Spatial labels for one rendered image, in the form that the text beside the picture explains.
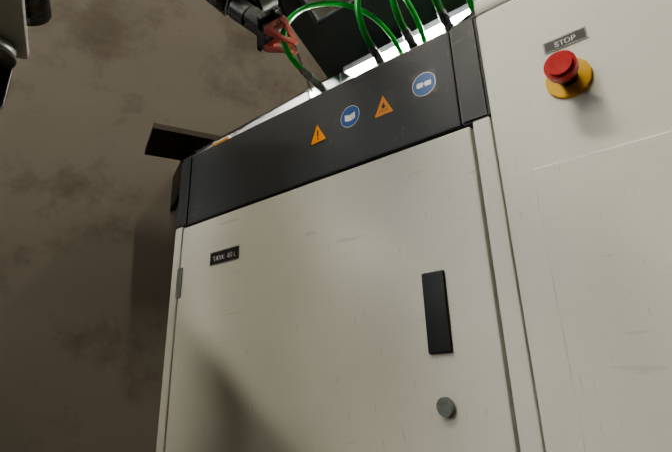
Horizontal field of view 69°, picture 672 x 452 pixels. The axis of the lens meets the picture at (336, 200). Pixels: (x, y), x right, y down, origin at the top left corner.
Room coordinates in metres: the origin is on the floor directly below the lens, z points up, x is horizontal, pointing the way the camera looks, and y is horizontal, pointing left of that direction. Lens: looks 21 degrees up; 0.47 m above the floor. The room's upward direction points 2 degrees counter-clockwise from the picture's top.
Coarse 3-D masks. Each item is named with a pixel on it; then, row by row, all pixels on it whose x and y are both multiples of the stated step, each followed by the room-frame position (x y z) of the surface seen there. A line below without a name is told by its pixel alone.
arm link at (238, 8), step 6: (234, 0) 0.94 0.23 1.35; (240, 0) 0.94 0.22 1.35; (246, 0) 0.95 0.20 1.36; (252, 0) 0.96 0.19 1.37; (234, 6) 0.94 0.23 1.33; (240, 6) 0.94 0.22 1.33; (246, 6) 0.94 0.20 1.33; (258, 6) 0.97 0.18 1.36; (228, 12) 0.96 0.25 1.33; (234, 12) 0.95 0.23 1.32; (240, 12) 0.94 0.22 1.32; (234, 18) 0.97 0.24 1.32; (240, 18) 0.95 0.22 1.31; (240, 24) 0.98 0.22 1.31
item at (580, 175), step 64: (512, 0) 0.53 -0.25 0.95; (576, 0) 0.48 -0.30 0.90; (640, 0) 0.44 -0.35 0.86; (512, 64) 0.54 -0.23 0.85; (640, 64) 0.45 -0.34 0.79; (512, 128) 0.54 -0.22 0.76; (576, 128) 0.50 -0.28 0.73; (640, 128) 0.46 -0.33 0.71; (512, 192) 0.55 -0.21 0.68; (576, 192) 0.51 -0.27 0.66; (640, 192) 0.47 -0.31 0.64; (576, 256) 0.52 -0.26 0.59; (640, 256) 0.48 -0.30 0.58; (576, 320) 0.52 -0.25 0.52; (640, 320) 0.49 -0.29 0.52; (576, 384) 0.53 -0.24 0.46; (640, 384) 0.50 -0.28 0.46; (576, 448) 0.54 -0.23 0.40; (640, 448) 0.50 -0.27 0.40
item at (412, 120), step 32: (448, 32) 0.59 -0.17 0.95; (384, 64) 0.66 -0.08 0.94; (416, 64) 0.62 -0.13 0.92; (448, 64) 0.59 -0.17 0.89; (320, 96) 0.74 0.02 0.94; (352, 96) 0.70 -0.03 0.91; (448, 96) 0.59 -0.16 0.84; (256, 128) 0.84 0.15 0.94; (288, 128) 0.79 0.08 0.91; (352, 128) 0.70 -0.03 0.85; (384, 128) 0.66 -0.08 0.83; (416, 128) 0.63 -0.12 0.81; (448, 128) 0.60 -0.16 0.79; (224, 160) 0.90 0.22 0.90; (256, 160) 0.84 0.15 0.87; (288, 160) 0.79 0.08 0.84; (320, 160) 0.74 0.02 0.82; (352, 160) 0.70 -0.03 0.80; (192, 192) 0.96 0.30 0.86; (224, 192) 0.90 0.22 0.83; (256, 192) 0.84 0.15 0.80; (192, 224) 0.97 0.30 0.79
